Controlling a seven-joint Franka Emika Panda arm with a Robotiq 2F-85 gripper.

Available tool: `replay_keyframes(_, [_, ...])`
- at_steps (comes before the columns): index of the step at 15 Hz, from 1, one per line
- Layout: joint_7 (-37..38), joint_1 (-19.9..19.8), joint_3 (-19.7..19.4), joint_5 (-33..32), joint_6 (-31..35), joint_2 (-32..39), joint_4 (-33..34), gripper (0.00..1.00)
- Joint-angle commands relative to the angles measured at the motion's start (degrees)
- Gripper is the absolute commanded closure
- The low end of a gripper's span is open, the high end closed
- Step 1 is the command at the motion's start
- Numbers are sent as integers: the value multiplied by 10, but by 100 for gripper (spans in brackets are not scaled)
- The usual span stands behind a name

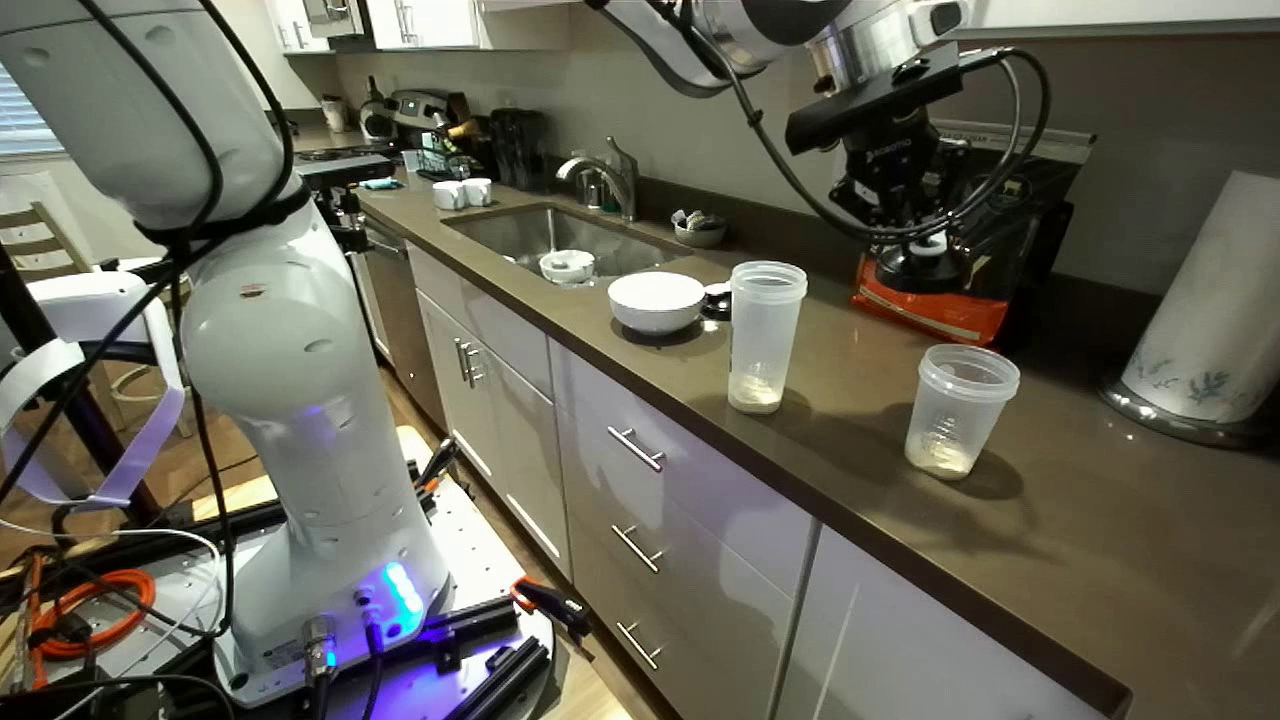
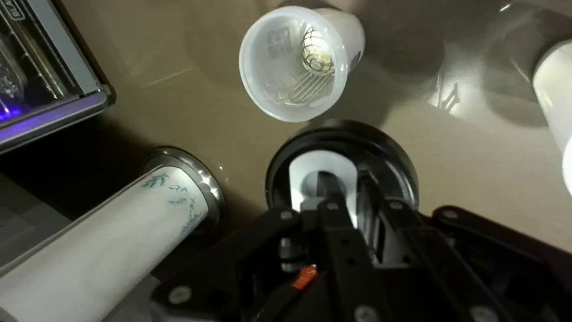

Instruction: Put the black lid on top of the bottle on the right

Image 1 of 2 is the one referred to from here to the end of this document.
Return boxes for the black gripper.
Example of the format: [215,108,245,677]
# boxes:
[835,112,991,264]

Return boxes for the short clear shaker bottle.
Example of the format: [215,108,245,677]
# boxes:
[899,339,1024,484]

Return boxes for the tall clear shaker bottle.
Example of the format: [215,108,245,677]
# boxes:
[724,255,811,420]

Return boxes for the black red whey protein bag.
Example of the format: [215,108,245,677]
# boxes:
[846,147,1075,348]

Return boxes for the white black sponge holder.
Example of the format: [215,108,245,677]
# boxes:
[668,203,733,253]

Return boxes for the white paper towel roll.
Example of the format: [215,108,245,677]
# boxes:
[1115,164,1280,432]

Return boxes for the white ceramic bowl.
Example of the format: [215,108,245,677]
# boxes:
[602,266,708,339]

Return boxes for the steel paper towel holder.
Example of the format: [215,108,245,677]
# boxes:
[1099,381,1280,452]

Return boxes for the chrome kitchen faucet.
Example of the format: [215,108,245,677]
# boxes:
[552,136,644,225]

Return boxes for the white cup in sink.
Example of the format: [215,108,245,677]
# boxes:
[535,244,599,293]

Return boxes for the stainless steel sink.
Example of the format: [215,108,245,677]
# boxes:
[438,197,688,286]

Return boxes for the white lower kitchen cabinets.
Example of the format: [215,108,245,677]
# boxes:
[397,235,1110,720]

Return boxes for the white kitchen cabinets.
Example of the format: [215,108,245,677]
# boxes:
[397,235,1110,720]
[259,0,590,60]

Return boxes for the black coffee maker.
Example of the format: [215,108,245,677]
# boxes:
[484,104,552,190]

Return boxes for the silver black countertop appliance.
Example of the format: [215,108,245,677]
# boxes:
[354,83,473,179]

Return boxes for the white upper kitchen cabinets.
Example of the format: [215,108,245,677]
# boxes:
[259,0,590,60]

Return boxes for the perforated robot mounting plate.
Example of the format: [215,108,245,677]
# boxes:
[206,477,558,720]

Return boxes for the black tripod leg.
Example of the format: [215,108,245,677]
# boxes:
[0,241,169,528]

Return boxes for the white window blinds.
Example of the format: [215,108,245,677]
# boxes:
[0,60,67,160]

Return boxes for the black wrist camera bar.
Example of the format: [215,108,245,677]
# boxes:
[785,54,967,160]

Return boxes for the silver drawer handle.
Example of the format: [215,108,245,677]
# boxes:
[612,617,668,677]
[608,520,668,579]
[602,420,668,477]

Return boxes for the silver cabinet door handle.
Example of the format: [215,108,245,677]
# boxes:
[448,330,490,393]

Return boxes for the orange handled clamp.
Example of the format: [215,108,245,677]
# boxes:
[417,436,469,509]
[506,571,599,647]

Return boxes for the white frame stand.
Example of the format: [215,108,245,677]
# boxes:
[0,260,188,511]

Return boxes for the orange cable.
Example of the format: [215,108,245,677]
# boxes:
[21,565,161,668]

